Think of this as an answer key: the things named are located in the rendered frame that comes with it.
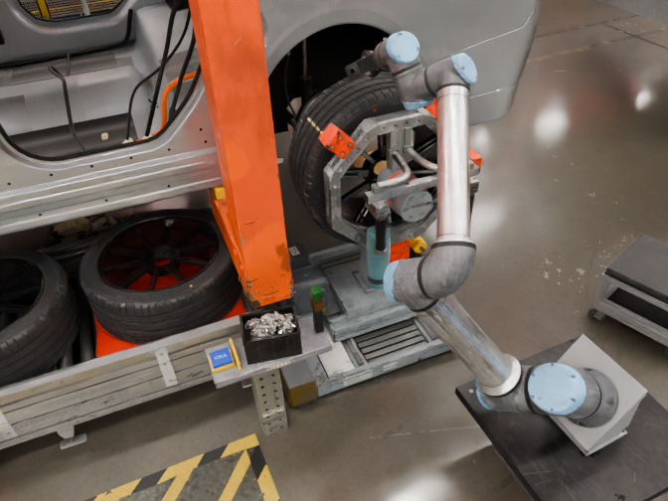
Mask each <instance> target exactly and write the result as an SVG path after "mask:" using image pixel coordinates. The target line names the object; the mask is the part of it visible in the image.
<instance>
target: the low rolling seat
mask: <svg viewBox="0 0 668 501"><path fill-rule="evenodd" d="M591 307H592V308H591V309H590V310H589V311H588V318H589V319H591V320H593V321H601V320H603V319H604V318H605V314H606V315H608V316H610V317H612V318H614V319H615V320H617V321H619V322H621V323H623V324H625V325H627V326H629V327H631V328H633V329H634V330H636V331H638V332H640V333H642V334H644V335H646V336H648V337H650V338H652V339H653V340H655V341H657V342H659V343H661V344H663V345H665V346H666V347H667V348H666V350H665V355H666V357H667V358H668V245H667V244H664V243H662V242H660V241H657V240H655V239H653V238H650V237H648V236H646V235H642V234H641V235H640V236H638V237H637V238H636V239H635V240H634V241H633V242H632V243H631V244H630V245H629V246H628V247H627V248H626V249H625V250H624V251H623V252H622V253H621V254H620V255H619V256H618V257H617V258H616V259H615V260H614V261H613V262H612V263H611V264H610V265H609V266H608V267H607V268H606V271H605V272H604V273H603V274H602V276H601V279H600V282H599V285H598V288H597V290H596V293H595V296H594V299H593V302H592V305H591Z"/></svg>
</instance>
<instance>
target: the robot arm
mask: <svg viewBox="0 0 668 501"><path fill-rule="evenodd" d="M383 40H384V41H383V42H381V43H380V44H379V45H377V47H376V49H375V50H373V51H369V50H366V51H364V52H363V53H362V57H361V59H360V60H358V61H356V62H354V63H352V64H350V65H348V66H346V67H345V71H346V73H347V76H348V78H349V79H350V80H352V79H354V78H356V77H358V76H361V75H363V74H366V75H367V76H368V77H369V78H371V79H373V78H376V77H377V76H378V73H379V72H381V71H387V72H388V71H391V74H392V76H393V79H394V81H395V84H396V87H397V89H398V92H399V94H400V97H401V101H402V103H403V104H404V107H405V109H406V110H415V109H419V108H421V107H425V106H427V105H430V104H432V103H434V100H435V98H436V97H437V238H436V240H435V241H434V242H433V243H432V244H431V252H430V255H428V256H421V257H414V258H407V259H403V258H402V259H400V260H396V261H393V262H391V263H390V264H389V265H388V266H387V268H386V270H385V274H384V289H385V293H386V295H387V297H388V298H389V299H390V300H391V301H393V302H396V303H400V302H403V303H404V304H405V305H406V306H407V307H408V308H409V309H410V310H411V311H413V312H414V313H415V314H416V315H417V316H418V317H419V318H420V319H421V320H422V321H423V322H424V323H425V324H426V325H427V326H428V327H429V328H430V329H431V330H432V331H433V333H434V334H435V335H436V336H437V337H438V338H439V339H440V340H441V341H442V342H443V343H444V344H445V345H446V346H447V347H448V348H449V349H450V350H451V351H452V352H453V353H454V354H455V355H456V356H457V357H458V358H459V359H460V360H461V361H462V362H463V364H464V365H465V366H466V367H467V368H468V369H469V370H470V371H471V372H472V373H473V374H474V375H475V376H476V381H475V387H477V390H476V394H477V397H478V400H479V402H480V403H481V404H482V406H483V407H485V408H486V409H488V410H492V411H495V412H510V413H524V414H537V415H550V416H562V417H566V418H567V419H568V420H570V421H571V422H572V423H574V424H576V425H579V426H583V427H589V428H594V427H600V426H603V425H605V424H606V423H608V422H609V421H611V420H612V418H613V417H614V415H615V414H616V411H617V409H618V403H619V397H618V391H617V388H616V386H615V384H614V382H613V381H612V380H611V379H610V377H608V376H607V375H606V374H604V373H603V372H601V371H598V370H595V369H592V368H579V369H575V368H572V367H570V366H568V365H565V364H561V363H547V364H544V365H541V366H523V365H521V364H520V363H519V361H518V360H517V359H516V358H515V357H513V356H511V355H509V354H503V353H502V352H501V351H500V349H499V348H498V347H497V346H496V345H495V344H494V343H493V341H492V340H491V339H490V338H489V337H488V336H487V335H486V334H485V332H484V331H483V330H482V329H481V328H480V327H479V326H478V325H477V323H476V322H475V321H474V320H473V319H472V318H471V317H470V315H469V314H468V313H467V312H466V311H465V310H464V309H463V308H462V306H461V305H460V304H459V303H458V302H457V301H456V300H455V299H454V297H453V296H452V295H451V294H452V293H453V292H454V291H455V290H457V289H458V288H459V287H460V286H461V285H462V284H463V283H464V281H465V280H466V278H467V277H468V275H469V274H470V272H471V270H472V268H473V266H474V263H475V260H476V243H475V242H474V241H473V240H472V239H471V238H470V167H469V95H470V85H471V84H475V83H476V81H477V70H476V68H475V65H474V63H473V61H472V60H471V58H470V57H469V56H467V55H466V54H464V53H460V54H457V55H453V56H451V57H450V58H447V59H445V60H443V61H440V62H438V63H436V64H433V65H431V66H428V67H426V68H422V65H421V62H420V60H419V57H418V54H419V42H418V39H417V38H416V36H414V35H413V34H412V33H410V32H405V31H402V32H397V33H395V34H393V35H392V36H390V37H389V38H388V39H386V38H384V39H383Z"/></svg>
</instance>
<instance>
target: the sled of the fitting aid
mask: <svg viewBox="0 0 668 501"><path fill-rule="evenodd" d="M414 316H417V315H416V314H415V313H414V312H413V311H411V310H410V309H409V308H408V307H407V306H406V305H405V304H404V303H403V302H400V303H396V304H393V305H389V306H386V307H383V308H380V309H377V310H374V311H371V312H368V313H365V314H361V315H358V316H355V317H352V318H349V319H348V318H347V316H346V315H345V313H344V311H343V310H342V308H341V306H340V305H339V303H338V301H337V299H336V298H335V296H334V294H333V293H332V291H331V289H330V306H329V307H326V308H324V309H323V322H324V326H325V327H326V329H327V331H328V333H329V335H330V337H331V339H332V341H333V342H334V343H335V342H338V341H341V340H344V339H347V338H350V337H353V336H357V335H360V334H363V333H366V332H369V331H372V330H375V329H378V328H381V327H384V326H387V325H390V324H393V323H396V322H399V321H402V320H405V319H408V318H411V317H414Z"/></svg>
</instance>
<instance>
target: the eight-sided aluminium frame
mask: <svg viewBox="0 0 668 501"><path fill-rule="evenodd" d="M434 119H435V116H433V115H432V114H431V113H430V112H428V111H427V110H426V109H424V108H423V107H421V108H419V109H415V110H402V111H398V112H393V113H389V114H384V115H380V116H375V117H372V116H371V117H370V118H366V119H364V120H363V121H362V122H361V123H360V124H359V125H358V127H357V128H356V130H355V131H354V132H353V133H352V135H351V136H350V138H351V139H352V140H353V141H354V142H355V143H356V145H355V146H354V147H353V149H352V150H351V151H350V152H349V153H348V155H347V156H346V157H345V158H344V159H341V158H340V157H339V156H337V155H336V154H335V156H334V157H333V158H332V159H331V161H330V162H328V163H327V166H326V167H325V168H324V169H323V172H324V174H323V177H324V189H325V206H326V214H325V215H326V221H327V222H328V224H329V225H330V227H331V228H332V229H333V230H334V231H336V232H337V233H340V234H342V235H343V236H345V237H347V238H349V239H350V240H352V241H354V242H356V243H358V244H359V245H361V246H363V247H365V248H367V233H366V232H365V231H363V230H361V229H360V228H358V227H356V226H355V225H353V224H351V223H349V222H348V221H346V220H344V219H343V218H342V213H341V186H340V179H341V177H342V176H343V175H344V174H345V172H346V171H347V170H348V169H349V168H350V166H351V165H352V164H353V163H354V162H355V160H356V159H357V158H358V157H359V155H360V154H361V153H362V152H363V151H364V149H365V148H366V147H367V146H368V145H369V143H370V142H371V141H372V140H373V138H374V137H375V136H377V135H381V134H385V133H390V131H395V130H396V131H398V130H403V129H405V128H408V127H416V126H420V125H424V124H425V125H426V126H427V127H428V128H429V129H430V130H432V131H433V132H434V133H435V134H436V135H437V121H436V120H434ZM365 138H366V139H365ZM436 219H437V192H436V193H435V195H434V196H433V197H432V206H431V208H430V210H429V212H428V213H427V214H426V215H425V216H424V217H423V218H421V219H420V220H418V221H414V222H408V223H404V224H400V225H397V226H393V227H390V228H389V229H390V231H391V245H393V244H396V243H399V242H403V241H406V240H410V239H413V238H417V237H420V236H421V235H422V234H423V233H425V232H426V230H427V229H428V227H429V226H430V225H431V224H432V223H433V222H434V221H435V220H436Z"/></svg>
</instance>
